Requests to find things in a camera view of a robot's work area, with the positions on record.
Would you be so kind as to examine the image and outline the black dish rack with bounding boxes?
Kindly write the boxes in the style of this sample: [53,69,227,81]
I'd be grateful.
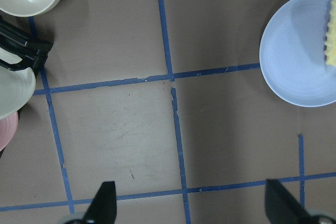
[1,18,54,76]

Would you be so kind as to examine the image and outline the light blue plate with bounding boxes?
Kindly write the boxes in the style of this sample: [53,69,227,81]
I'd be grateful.
[259,0,335,108]

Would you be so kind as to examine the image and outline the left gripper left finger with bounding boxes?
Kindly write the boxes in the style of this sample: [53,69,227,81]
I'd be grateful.
[59,180,118,224]

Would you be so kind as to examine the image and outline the beige plate in rack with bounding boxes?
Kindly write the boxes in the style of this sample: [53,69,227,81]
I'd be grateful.
[1,48,36,119]

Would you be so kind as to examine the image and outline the pink plate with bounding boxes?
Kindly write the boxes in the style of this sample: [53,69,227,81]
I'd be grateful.
[0,111,19,151]

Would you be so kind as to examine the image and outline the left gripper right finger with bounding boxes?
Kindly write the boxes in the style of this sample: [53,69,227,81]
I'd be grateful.
[264,178,336,224]

